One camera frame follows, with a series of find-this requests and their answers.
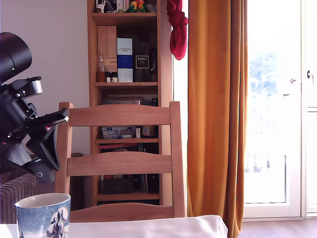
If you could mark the blue snowy-tree coffee cup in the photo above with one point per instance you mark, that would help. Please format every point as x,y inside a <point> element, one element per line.
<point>34,218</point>

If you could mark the red book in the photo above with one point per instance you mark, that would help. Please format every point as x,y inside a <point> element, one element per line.
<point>117,145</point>

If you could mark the clear plastic organiser box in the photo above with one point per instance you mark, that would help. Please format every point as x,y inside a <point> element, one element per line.
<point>117,132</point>

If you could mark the black storage box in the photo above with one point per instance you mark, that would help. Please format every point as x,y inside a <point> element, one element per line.
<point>117,186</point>

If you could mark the wooden ladder-back chair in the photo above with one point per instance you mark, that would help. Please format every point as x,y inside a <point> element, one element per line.
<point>119,115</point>

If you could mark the clear glass decanter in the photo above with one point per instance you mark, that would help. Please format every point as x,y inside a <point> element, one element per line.
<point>100,75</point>

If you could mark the small white packet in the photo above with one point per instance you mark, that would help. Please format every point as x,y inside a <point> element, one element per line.
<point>138,133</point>

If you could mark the small dark-capped jar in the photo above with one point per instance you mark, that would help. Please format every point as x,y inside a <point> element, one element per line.
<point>114,78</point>
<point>108,78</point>

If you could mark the brown paper bag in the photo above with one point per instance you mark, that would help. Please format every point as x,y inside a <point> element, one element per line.
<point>148,131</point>

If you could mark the light wooden drawer cabinet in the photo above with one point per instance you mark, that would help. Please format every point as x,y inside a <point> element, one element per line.
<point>106,42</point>

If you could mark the blue and white carton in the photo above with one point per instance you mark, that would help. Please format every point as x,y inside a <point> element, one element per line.
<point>124,62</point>

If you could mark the white tablecloth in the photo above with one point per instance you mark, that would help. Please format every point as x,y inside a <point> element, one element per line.
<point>148,228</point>

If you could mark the black labelled carton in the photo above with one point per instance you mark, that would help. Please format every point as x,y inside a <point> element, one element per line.
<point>141,72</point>

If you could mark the dark glass bottle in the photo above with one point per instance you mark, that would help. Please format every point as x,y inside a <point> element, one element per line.
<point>153,69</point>

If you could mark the framed photo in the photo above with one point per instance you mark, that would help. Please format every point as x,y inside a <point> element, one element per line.
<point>103,4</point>

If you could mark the tall wooden bookshelf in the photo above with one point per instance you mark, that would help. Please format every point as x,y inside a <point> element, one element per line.
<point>124,18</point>

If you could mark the green parrot figurine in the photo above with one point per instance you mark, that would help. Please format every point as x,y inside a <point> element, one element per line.
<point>132,7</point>

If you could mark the orange parrot figurine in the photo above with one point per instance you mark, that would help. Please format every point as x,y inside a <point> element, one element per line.
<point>141,5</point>

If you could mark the red knotted cloth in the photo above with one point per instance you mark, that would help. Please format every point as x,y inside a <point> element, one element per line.
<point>177,42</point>

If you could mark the orange curtain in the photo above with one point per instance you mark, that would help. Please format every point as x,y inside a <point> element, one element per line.
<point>213,99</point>

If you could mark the white glass balcony door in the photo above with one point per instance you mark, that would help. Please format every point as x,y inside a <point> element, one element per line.
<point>271,124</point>

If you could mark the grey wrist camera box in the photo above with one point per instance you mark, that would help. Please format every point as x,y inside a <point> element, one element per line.
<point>36,87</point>

